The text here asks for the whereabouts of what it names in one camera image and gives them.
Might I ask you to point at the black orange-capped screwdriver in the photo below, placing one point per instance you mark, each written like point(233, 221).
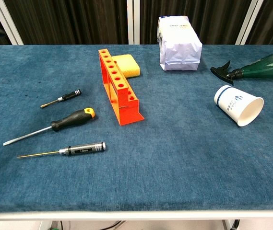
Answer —
point(74, 117)

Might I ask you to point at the short black screwdriver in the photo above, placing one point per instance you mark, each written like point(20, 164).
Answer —
point(67, 96)

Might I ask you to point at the orange tool holder rack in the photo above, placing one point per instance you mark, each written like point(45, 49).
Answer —
point(126, 115)

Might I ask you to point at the blue table mat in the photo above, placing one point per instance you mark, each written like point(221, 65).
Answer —
point(150, 155)

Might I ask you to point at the yellow sponge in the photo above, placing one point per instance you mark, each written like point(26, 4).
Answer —
point(130, 68)

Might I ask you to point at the white paper bag package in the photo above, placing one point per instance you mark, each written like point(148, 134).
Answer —
point(179, 48)

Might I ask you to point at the white paper cup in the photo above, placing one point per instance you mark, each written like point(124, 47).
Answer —
point(232, 103)

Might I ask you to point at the green spray bottle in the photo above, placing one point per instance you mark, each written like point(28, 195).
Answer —
point(265, 67)

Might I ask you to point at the white frame post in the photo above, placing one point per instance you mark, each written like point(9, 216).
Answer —
point(6, 21)
point(249, 21)
point(132, 21)

